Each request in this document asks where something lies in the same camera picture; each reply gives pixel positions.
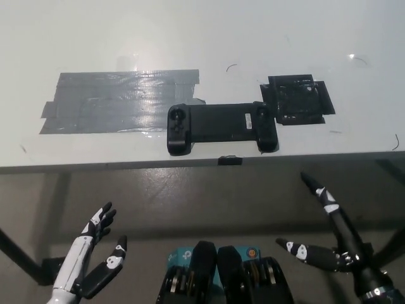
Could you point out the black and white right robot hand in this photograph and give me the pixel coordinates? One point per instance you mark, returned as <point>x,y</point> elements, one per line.
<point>346,240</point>

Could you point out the small black tape patch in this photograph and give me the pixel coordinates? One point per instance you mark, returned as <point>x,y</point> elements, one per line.
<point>297,101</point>

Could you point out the black game controller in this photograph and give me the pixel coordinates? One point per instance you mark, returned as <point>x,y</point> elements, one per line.
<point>215,123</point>

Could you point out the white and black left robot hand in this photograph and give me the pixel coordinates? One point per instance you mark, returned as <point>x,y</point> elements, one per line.
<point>74,263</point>

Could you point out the black robot body teal tops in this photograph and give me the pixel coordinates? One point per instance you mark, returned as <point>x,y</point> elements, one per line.
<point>231,272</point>

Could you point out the large grey duct tape patch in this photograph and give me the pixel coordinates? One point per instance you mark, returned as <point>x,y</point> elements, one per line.
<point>104,101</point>

